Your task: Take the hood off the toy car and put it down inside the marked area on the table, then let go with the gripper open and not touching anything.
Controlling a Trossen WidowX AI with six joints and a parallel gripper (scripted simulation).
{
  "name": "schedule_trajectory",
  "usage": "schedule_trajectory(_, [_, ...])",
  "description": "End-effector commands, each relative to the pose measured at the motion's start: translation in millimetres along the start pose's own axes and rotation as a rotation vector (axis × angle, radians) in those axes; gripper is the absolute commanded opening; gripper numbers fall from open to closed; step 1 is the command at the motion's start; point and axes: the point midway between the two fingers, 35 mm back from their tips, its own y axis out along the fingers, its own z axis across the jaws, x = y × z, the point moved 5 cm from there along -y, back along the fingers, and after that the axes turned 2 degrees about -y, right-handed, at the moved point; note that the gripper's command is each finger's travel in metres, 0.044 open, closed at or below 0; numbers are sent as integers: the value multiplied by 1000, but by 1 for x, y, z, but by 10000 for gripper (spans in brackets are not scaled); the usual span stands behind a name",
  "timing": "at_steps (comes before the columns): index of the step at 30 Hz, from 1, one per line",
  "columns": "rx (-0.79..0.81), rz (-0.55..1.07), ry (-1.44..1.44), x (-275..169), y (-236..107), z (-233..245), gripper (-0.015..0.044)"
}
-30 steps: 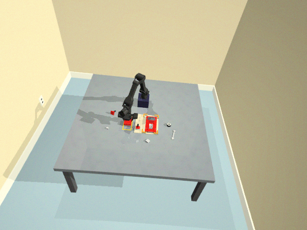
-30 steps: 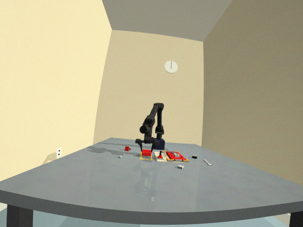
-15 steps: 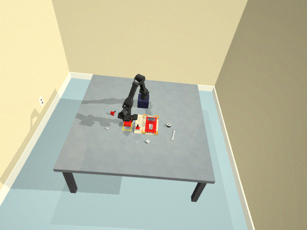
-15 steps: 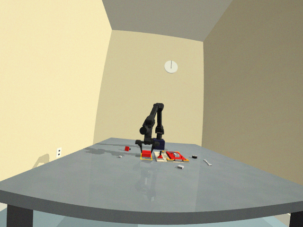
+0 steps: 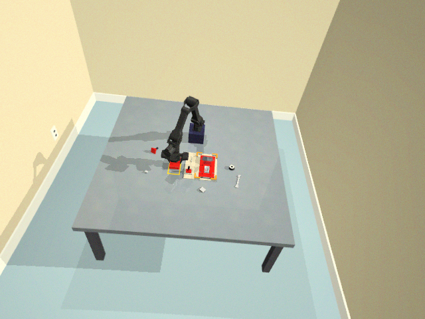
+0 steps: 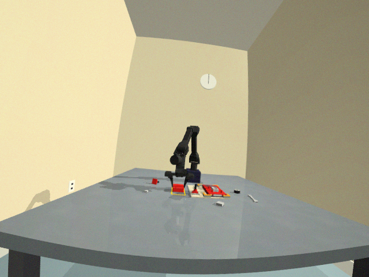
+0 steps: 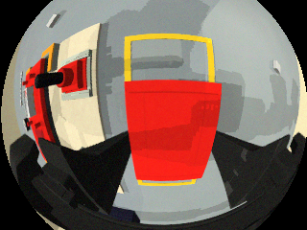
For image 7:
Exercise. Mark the small white flat block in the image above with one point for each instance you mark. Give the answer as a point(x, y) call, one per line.
point(52, 21)

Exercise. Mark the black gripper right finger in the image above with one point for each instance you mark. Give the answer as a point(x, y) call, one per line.
point(242, 164)

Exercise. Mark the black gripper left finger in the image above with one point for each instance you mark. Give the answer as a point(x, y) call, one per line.
point(97, 169)

